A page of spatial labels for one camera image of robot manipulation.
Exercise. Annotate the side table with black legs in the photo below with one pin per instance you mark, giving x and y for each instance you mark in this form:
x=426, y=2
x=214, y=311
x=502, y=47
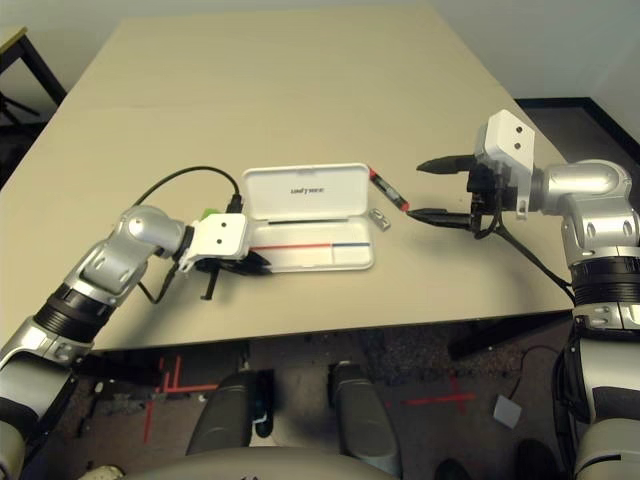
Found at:
x=37, y=65

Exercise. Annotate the green translucent eraser stick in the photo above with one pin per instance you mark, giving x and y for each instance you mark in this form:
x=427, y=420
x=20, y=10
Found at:
x=210, y=214

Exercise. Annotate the black table frame bar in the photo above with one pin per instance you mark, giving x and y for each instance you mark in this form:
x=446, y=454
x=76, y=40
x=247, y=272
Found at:
x=120, y=372

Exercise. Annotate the grey robot torso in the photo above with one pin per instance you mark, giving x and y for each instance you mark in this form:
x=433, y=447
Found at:
x=250, y=465

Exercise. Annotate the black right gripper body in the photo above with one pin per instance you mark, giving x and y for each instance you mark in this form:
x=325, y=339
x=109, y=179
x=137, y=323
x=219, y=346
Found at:
x=487, y=192

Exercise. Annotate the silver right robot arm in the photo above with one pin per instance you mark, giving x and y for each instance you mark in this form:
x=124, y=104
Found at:
x=590, y=190

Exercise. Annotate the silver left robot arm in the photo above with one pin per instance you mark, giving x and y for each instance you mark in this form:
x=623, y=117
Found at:
x=100, y=265

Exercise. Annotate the grey robot right leg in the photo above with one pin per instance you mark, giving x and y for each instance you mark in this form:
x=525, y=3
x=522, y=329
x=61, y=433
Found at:
x=362, y=415

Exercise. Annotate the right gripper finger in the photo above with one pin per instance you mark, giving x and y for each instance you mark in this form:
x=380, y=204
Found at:
x=442, y=217
x=445, y=165

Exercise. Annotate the white plastic pencil case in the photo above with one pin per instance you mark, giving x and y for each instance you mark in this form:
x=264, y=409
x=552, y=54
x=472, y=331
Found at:
x=305, y=185

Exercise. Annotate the red tape lines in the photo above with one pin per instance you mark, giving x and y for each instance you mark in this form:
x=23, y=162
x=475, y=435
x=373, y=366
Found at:
x=172, y=380

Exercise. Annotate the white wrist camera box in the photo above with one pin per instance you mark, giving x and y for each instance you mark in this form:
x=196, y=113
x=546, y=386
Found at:
x=220, y=235
x=505, y=140

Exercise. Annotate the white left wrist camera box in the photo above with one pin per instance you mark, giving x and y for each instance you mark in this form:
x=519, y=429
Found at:
x=220, y=235

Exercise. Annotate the grey robot left leg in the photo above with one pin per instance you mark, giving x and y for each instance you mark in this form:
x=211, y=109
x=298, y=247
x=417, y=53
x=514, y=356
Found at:
x=225, y=415

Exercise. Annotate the grey robot leg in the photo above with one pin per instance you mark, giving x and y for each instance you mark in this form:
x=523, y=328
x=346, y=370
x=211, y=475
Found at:
x=225, y=415
x=362, y=415

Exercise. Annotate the white shoe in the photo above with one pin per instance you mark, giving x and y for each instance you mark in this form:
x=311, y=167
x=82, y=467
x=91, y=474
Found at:
x=105, y=473

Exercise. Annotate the black shoe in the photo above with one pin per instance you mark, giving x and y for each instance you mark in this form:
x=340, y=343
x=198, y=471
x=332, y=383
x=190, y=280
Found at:
x=452, y=471
x=537, y=460

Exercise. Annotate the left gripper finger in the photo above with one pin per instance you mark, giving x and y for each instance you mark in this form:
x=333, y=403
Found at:
x=257, y=259
x=247, y=269

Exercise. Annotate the red capped black marker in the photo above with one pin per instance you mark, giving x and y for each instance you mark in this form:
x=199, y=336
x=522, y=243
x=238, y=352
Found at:
x=387, y=187

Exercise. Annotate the red tape cross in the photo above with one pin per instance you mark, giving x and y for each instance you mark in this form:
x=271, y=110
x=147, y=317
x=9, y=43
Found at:
x=457, y=397

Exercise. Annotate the grey square floor pad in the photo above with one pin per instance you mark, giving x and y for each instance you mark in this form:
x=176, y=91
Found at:
x=506, y=411

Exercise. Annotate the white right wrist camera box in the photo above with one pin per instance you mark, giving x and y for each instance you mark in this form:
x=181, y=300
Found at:
x=505, y=140

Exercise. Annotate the small silver metal clip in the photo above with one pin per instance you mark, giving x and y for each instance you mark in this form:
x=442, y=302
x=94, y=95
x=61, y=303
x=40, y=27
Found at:
x=380, y=219

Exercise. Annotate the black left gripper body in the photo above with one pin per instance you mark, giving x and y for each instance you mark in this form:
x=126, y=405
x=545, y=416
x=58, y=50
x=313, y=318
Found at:
x=212, y=267

